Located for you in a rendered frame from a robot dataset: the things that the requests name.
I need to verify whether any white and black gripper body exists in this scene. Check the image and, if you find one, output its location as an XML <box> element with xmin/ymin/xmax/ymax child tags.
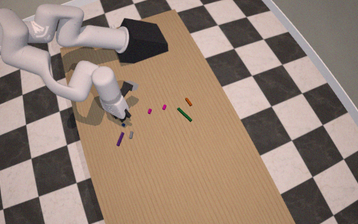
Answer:
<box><xmin>99</xmin><ymin>94</ymin><xmax>129</xmax><ymax>119</ymax></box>

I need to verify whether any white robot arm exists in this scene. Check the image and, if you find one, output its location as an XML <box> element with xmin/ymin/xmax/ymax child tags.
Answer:
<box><xmin>0</xmin><ymin>4</ymin><xmax>139</xmax><ymax>105</ymax></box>

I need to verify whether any dark green rod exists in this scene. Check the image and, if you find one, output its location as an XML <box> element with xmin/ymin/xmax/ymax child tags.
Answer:
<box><xmin>177</xmin><ymin>108</ymin><xmax>192</xmax><ymax>122</ymax></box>

